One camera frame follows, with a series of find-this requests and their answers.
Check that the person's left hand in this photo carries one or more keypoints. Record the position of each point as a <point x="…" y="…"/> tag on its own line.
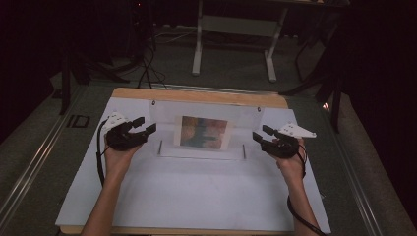
<point x="116" y="162"/>

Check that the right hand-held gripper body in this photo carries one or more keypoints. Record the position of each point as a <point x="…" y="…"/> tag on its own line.
<point x="282" y="147"/>

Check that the person's right hand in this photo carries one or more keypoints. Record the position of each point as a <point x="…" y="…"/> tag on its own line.
<point x="291" y="168"/>

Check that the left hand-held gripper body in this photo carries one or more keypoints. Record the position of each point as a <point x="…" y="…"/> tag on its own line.
<point x="123" y="137"/>

